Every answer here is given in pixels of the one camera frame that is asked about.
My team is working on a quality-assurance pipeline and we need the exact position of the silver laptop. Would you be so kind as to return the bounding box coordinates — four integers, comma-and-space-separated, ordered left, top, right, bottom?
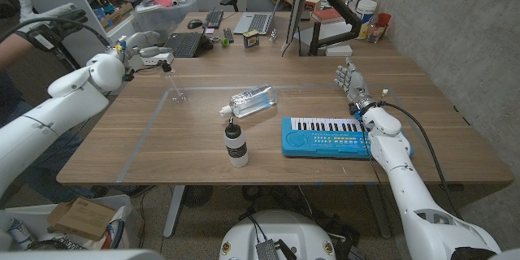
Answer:
232, 0, 285, 36

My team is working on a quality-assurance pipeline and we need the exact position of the white shelf cabinet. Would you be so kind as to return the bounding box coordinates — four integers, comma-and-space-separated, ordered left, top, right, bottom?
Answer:
3, 0, 150, 97

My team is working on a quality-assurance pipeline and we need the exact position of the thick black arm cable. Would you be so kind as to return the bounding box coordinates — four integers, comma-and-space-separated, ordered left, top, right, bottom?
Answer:
379, 102, 462, 220
0, 16, 113, 49

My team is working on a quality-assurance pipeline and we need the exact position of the clear plastic storage bin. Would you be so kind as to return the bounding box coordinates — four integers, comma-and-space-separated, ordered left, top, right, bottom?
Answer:
132, 0, 200, 46

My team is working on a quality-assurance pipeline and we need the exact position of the small yellow black box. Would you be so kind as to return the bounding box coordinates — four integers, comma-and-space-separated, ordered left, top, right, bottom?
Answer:
242, 29, 261, 49

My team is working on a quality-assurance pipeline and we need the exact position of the brown cardboard box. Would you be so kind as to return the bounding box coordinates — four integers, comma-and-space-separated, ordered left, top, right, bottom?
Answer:
47, 197, 118, 242

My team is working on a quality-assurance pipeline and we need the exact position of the flat white box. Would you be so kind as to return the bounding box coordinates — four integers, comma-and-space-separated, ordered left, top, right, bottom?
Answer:
324, 44, 353, 58

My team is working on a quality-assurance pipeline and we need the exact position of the white plastic jar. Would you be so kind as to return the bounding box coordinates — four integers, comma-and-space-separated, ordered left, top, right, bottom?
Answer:
355, 0, 378, 41

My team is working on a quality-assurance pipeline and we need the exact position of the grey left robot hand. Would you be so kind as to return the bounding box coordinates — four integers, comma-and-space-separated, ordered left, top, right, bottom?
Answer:
117, 30, 174, 70

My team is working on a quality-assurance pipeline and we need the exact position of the red book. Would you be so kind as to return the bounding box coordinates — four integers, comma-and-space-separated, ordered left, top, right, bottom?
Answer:
310, 7, 346, 24

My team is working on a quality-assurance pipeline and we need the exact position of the black round floor fan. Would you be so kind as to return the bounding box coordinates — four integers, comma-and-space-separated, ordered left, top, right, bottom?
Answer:
181, 185, 214, 208

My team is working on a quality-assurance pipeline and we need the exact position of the white robot torso base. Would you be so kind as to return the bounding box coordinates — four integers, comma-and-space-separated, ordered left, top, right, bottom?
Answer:
218, 210, 337, 260

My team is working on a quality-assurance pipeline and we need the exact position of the computer monitor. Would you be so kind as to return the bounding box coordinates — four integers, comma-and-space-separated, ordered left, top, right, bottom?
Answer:
280, 0, 312, 54

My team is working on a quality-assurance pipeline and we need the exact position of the white floor bin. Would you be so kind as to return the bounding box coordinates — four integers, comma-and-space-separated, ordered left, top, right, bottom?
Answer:
0, 193, 135, 251

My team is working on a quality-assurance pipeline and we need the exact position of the clear plastic dispenser bottle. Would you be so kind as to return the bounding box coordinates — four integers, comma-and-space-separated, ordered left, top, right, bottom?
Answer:
219, 84, 279, 119

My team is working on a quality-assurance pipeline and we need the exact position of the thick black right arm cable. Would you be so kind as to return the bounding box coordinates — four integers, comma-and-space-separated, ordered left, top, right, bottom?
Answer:
379, 102, 462, 220

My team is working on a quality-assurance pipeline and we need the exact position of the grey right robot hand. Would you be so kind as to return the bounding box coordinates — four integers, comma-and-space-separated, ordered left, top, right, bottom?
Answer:
334, 57, 375, 115

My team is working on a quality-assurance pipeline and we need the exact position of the person in blue jeans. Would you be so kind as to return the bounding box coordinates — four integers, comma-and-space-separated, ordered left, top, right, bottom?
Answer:
0, 71, 94, 200

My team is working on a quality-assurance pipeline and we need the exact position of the grey table leg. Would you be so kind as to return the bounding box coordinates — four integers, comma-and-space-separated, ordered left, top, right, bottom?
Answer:
365, 184, 393, 240
162, 185, 186, 239

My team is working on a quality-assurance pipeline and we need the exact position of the white bottle black cap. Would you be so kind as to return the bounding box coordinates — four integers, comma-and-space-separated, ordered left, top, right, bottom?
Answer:
223, 117, 249, 168

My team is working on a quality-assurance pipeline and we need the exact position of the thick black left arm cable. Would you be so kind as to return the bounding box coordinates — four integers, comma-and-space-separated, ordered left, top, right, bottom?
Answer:
0, 16, 113, 49

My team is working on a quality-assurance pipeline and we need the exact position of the black laptop keyboard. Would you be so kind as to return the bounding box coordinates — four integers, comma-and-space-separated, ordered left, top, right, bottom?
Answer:
161, 32, 212, 59

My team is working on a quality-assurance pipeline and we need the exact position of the red cup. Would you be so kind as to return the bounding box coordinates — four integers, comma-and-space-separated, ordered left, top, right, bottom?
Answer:
376, 12, 392, 30

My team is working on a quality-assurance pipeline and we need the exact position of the glass jar with items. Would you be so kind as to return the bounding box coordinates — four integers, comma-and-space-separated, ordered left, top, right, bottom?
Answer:
367, 22, 387, 45

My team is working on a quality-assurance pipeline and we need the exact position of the black slim keyboard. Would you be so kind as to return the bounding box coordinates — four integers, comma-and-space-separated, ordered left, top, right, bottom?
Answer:
201, 7, 225, 30

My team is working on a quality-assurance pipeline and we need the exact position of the blue toy piano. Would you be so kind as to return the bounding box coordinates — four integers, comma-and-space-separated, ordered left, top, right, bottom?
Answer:
281, 116, 414, 160

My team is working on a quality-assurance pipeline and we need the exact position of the white black gloved hand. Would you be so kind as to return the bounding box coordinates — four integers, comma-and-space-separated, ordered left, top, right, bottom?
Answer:
15, 0, 89, 52

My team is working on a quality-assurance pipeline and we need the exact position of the cardboard box on shelf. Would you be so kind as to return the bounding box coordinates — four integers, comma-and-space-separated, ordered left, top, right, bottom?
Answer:
99, 2, 135, 30

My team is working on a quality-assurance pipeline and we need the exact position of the white power strip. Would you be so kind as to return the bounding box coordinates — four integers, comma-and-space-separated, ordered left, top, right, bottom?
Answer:
136, 50, 175, 67

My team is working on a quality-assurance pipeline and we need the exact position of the bare person forearm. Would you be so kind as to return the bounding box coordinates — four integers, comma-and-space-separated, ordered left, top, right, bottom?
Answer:
0, 32, 32, 70

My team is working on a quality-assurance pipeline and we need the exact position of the clear glass pump bottle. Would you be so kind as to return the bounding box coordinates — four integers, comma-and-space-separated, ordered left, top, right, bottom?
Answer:
160, 61, 188, 105

